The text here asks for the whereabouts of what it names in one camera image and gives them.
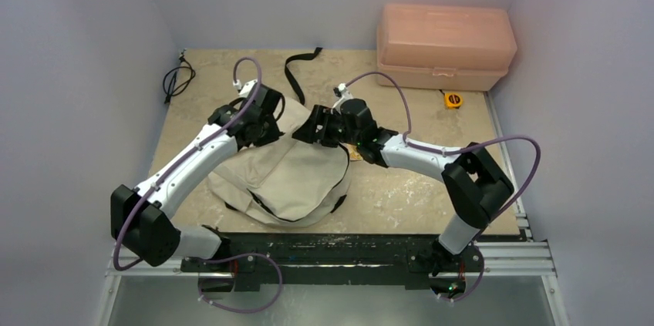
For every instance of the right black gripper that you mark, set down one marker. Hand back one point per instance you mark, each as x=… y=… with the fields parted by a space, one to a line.
x=321 y=126

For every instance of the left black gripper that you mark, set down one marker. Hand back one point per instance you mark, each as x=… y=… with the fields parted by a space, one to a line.
x=271 y=136

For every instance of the orange banana picture card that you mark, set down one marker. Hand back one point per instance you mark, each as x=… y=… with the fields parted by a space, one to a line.
x=354 y=155

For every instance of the beige canvas backpack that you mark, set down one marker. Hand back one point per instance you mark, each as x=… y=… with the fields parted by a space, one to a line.
x=287 y=183

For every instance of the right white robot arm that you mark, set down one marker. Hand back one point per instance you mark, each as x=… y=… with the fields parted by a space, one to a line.
x=476 y=185

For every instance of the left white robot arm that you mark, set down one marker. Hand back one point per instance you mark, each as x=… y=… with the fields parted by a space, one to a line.
x=140 y=217

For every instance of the yellow tape measure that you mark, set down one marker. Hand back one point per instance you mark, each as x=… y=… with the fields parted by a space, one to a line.
x=452 y=100

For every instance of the pink plastic storage box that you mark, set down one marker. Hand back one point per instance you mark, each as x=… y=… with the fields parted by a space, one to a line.
x=445 y=47

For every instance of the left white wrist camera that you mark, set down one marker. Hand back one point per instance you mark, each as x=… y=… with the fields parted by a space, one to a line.
x=247 y=91

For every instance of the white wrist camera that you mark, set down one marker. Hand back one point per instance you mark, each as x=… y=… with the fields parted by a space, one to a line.
x=247 y=91
x=342 y=94

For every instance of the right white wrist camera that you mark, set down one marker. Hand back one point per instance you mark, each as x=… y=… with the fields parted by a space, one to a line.
x=342 y=94

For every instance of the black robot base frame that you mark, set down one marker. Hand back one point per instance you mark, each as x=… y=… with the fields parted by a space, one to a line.
x=406 y=260

